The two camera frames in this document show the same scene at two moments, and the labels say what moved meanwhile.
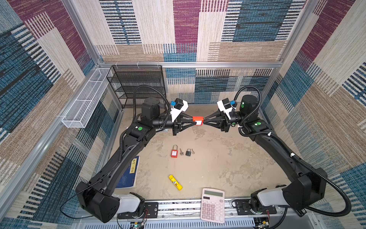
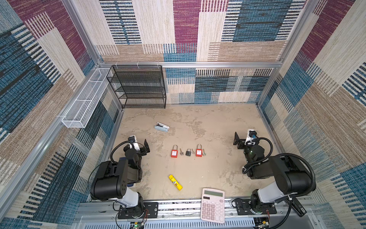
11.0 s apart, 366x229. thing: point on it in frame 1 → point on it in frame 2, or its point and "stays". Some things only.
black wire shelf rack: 135,84 stays
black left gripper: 177,125 → 143,151
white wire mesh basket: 79,113 stays
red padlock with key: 174,152 stays
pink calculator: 212,208 stays
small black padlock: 188,152 stays
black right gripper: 224,124 → 241,141
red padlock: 199,120 → 198,151
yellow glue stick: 172,179 stays
